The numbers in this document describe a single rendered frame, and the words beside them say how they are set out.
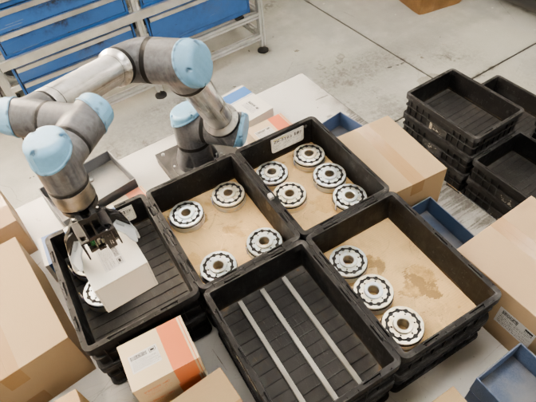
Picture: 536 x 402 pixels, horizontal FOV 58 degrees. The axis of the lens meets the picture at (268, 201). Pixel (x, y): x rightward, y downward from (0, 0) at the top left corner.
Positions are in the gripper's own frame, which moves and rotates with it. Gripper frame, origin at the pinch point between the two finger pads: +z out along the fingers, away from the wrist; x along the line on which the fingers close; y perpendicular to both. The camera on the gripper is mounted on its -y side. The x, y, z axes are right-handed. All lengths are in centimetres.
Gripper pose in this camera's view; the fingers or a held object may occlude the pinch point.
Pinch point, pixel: (108, 251)
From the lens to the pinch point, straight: 113.7
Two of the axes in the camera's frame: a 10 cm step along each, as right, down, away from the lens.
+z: 0.7, 6.4, 7.6
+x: 8.3, -4.7, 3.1
